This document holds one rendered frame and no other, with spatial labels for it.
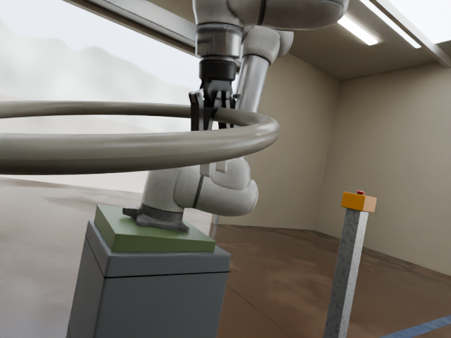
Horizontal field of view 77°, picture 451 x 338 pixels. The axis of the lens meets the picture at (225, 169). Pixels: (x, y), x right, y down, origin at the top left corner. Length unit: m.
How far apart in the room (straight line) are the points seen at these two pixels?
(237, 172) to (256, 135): 0.69
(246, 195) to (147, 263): 0.38
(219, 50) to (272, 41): 0.57
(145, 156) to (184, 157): 0.03
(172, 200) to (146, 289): 0.28
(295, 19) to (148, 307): 0.81
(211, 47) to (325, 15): 0.22
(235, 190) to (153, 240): 0.31
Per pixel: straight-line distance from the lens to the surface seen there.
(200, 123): 0.56
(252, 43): 1.10
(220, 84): 0.59
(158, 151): 0.22
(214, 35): 0.57
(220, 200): 0.97
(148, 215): 0.99
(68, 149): 0.22
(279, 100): 6.73
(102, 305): 0.88
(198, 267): 0.95
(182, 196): 0.96
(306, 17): 0.60
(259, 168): 6.33
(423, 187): 6.74
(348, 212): 1.61
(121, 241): 0.85
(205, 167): 0.60
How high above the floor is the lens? 1.07
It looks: 1 degrees up
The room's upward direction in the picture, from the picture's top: 10 degrees clockwise
